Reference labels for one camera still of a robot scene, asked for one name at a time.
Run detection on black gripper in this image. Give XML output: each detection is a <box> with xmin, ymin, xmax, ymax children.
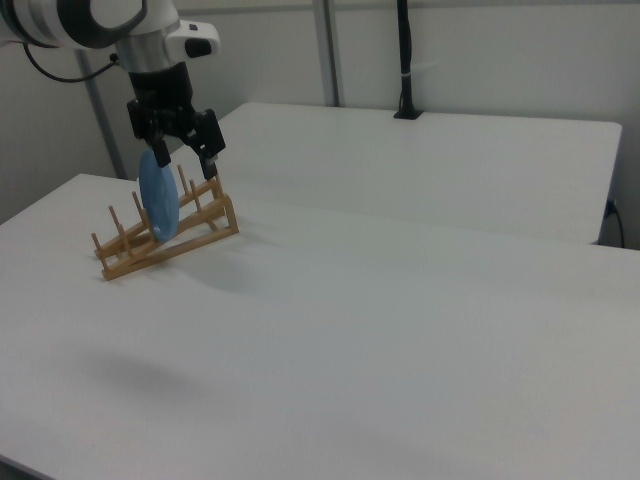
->
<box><xmin>125</xmin><ymin>62</ymin><xmax>227</xmax><ymax>183</ymax></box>

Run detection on light blue plate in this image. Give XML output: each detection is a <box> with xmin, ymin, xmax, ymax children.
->
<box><xmin>137</xmin><ymin>149</ymin><xmax>180</xmax><ymax>242</ymax></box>

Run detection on wooden plate rack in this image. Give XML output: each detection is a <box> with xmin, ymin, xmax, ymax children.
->
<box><xmin>90</xmin><ymin>164</ymin><xmax>240</xmax><ymax>283</ymax></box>

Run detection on black pole with base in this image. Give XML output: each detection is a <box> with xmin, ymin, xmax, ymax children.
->
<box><xmin>392</xmin><ymin>0</ymin><xmax>425</xmax><ymax>120</ymax></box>

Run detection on white side table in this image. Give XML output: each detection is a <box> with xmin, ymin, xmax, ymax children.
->
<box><xmin>167</xmin><ymin>101</ymin><xmax>624</xmax><ymax>246</ymax></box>

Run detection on grey aluminium frame post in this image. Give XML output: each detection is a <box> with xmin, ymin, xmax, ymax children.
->
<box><xmin>311</xmin><ymin>0</ymin><xmax>347</xmax><ymax>108</ymax></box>
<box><xmin>74</xmin><ymin>48</ymin><xmax>126</xmax><ymax>180</ymax></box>

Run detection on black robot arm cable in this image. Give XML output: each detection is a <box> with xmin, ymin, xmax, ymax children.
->
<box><xmin>21</xmin><ymin>42</ymin><xmax>121</xmax><ymax>84</ymax></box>

